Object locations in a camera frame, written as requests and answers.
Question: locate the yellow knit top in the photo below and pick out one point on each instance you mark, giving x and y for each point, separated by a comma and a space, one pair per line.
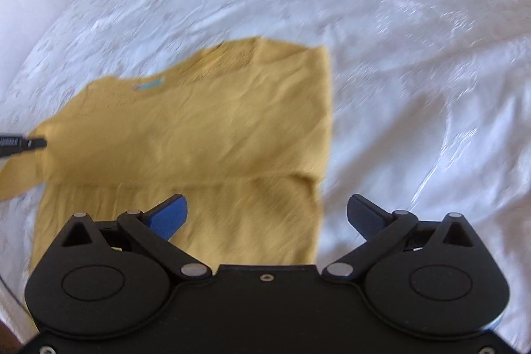
199, 138

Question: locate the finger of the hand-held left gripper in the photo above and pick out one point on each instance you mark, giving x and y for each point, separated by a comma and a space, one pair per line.
29, 143

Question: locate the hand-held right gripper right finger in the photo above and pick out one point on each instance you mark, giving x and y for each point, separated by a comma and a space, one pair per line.
367, 218

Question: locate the white embroidered bedspread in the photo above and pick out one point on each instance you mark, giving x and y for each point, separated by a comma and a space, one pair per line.
415, 68

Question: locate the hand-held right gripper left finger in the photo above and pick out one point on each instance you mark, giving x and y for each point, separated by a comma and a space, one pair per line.
168, 218

